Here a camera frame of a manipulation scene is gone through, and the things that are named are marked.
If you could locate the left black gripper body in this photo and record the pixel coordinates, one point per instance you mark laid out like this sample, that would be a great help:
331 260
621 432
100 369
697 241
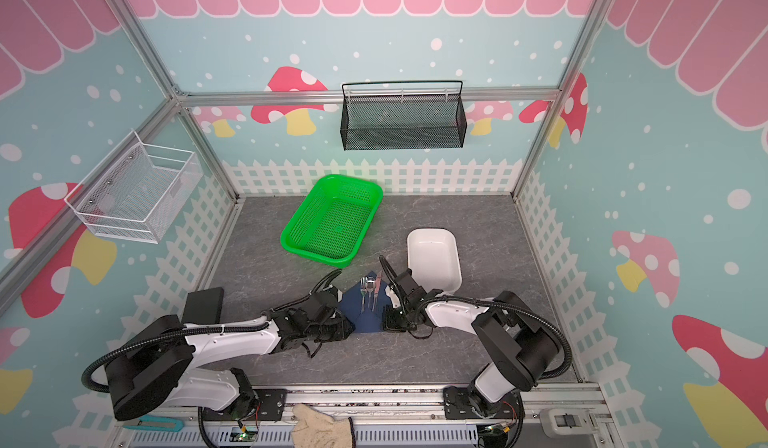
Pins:
334 329

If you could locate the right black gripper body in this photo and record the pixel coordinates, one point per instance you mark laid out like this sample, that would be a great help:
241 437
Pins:
395 311

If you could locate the dark blue paper napkin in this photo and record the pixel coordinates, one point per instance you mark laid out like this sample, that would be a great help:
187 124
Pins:
369 321

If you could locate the white plastic tub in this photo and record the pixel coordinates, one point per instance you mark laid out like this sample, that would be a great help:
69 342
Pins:
433 259

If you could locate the green plastic basket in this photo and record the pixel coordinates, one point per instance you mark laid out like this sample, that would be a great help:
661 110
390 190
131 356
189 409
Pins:
332 221

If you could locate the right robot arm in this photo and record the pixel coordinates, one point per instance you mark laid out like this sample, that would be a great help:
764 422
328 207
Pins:
523 347

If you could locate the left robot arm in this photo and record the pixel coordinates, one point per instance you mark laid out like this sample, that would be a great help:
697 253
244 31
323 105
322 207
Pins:
166 364

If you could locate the beige work glove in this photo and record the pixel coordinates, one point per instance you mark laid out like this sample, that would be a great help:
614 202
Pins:
315 429

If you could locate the black flat pad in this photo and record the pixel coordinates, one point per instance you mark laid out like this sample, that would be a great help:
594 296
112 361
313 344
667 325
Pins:
203 307

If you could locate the grey latch plate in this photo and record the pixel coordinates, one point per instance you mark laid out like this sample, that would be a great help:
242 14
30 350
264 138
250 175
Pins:
565 422

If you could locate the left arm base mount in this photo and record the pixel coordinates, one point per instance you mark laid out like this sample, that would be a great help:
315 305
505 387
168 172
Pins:
269 405

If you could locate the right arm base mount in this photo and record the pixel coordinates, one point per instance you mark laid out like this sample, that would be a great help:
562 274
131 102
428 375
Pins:
465 403

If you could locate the teal handled tool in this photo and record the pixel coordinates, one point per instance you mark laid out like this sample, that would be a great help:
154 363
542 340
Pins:
154 423

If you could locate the black mesh wall basket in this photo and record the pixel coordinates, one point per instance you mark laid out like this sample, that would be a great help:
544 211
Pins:
403 115

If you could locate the white wire wall basket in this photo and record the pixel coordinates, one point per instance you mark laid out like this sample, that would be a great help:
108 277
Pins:
136 193

